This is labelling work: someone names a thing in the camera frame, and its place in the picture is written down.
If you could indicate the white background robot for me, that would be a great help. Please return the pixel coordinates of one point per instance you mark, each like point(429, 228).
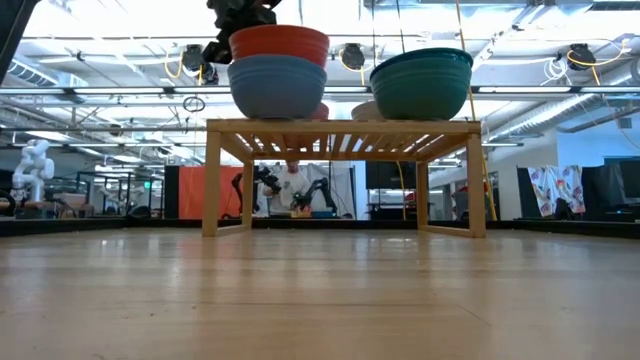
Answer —
point(35, 170)

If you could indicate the person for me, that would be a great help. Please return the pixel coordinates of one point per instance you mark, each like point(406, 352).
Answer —
point(287, 190)

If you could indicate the white bowl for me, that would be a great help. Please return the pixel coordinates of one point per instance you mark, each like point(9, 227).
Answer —
point(364, 112)

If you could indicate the black background robot arm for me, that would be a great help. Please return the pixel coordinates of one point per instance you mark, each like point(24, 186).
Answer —
point(267, 177)
point(320, 192)

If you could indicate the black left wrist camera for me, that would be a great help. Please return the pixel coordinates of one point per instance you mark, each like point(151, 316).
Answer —
point(217, 54)

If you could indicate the floral patterned cloth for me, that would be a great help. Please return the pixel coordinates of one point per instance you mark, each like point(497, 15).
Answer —
point(552, 187)

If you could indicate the white curtain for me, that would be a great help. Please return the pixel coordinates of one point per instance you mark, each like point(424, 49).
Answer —
point(345, 180)

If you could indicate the black table back rail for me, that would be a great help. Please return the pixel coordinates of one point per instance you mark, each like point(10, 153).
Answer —
point(100, 227)

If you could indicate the black monitor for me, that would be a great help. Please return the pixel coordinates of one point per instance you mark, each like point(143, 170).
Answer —
point(390, 175)

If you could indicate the pink bowl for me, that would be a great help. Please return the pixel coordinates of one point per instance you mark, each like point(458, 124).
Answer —
point(322, 112)

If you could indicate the periwinkle blue bowl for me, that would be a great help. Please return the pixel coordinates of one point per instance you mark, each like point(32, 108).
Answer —
point(277, 87)

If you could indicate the orange-red bowl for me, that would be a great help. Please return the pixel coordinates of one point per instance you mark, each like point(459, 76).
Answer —
point(280, 42)

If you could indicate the orange partition panel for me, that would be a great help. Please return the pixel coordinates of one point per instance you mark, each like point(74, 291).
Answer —
point(200, 192)

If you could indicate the dark teal green bowl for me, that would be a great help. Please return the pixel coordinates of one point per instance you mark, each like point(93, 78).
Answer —
point(422, 100)

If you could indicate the wooden slatted shelf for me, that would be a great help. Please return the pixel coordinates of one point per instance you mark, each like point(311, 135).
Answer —
point(345, 126)

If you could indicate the cyan blue bowl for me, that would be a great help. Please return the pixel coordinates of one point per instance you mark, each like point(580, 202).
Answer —
point(440, 54)

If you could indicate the black partition panel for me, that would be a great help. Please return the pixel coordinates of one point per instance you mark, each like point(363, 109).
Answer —
point(610, 190)

